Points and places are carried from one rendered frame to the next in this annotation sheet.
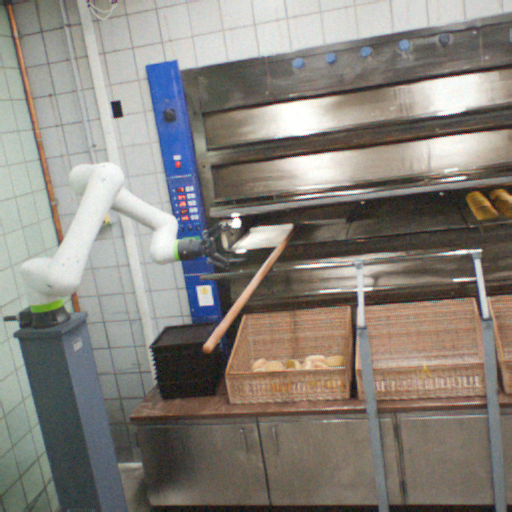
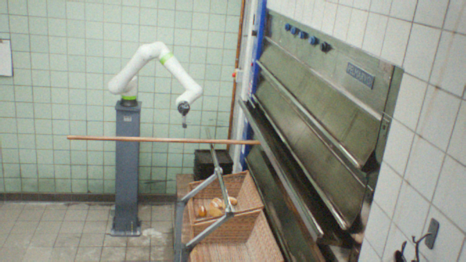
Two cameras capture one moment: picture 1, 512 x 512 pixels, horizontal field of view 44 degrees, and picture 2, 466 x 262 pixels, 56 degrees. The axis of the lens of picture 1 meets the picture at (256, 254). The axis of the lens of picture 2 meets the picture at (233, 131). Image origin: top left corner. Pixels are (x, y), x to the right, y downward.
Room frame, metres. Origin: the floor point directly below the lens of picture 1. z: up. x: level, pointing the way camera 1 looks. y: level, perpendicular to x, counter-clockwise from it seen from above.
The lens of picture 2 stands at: (1.66, -2.69, 2.35)
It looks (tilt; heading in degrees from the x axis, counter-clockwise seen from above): 20 degrees down; 64
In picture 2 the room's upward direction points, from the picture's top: 6 degrees clockwise
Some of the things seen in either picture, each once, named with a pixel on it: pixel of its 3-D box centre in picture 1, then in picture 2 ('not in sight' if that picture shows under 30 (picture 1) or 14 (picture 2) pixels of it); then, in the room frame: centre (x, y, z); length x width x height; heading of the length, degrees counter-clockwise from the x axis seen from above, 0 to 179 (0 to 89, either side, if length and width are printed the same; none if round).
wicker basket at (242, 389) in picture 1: (292, 353); (222, 202); (2.87, -0.10, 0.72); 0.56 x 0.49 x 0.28; 76
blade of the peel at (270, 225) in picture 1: (301, 219); not in sight; (3.74, -0.30, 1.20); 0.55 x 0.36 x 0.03; 76
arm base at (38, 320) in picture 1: (36, 315); (129, 98); (2.36, 0.87, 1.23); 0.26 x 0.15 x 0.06; 74
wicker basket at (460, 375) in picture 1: (419, 347); (231, 251); (2.70, -0.66, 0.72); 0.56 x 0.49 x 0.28; 76
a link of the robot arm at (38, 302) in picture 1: (43, 283); (127, 86); (2.33, 0.80, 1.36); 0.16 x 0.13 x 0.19; 43
